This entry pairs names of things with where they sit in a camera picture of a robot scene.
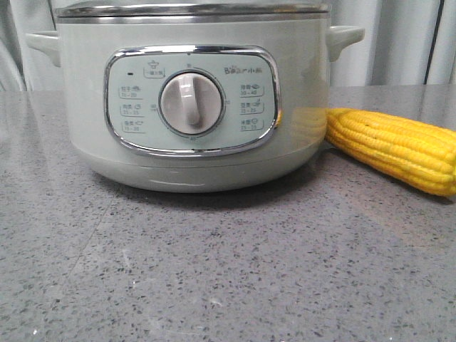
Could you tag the glass pot lid steel rim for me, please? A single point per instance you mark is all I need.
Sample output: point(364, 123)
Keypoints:
point(187, 8)

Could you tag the yellow corn cob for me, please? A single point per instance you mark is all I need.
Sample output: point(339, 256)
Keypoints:
point(419, 154)

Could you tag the pale green electric cooking pot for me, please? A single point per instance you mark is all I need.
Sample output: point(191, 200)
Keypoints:
point(193, 103)

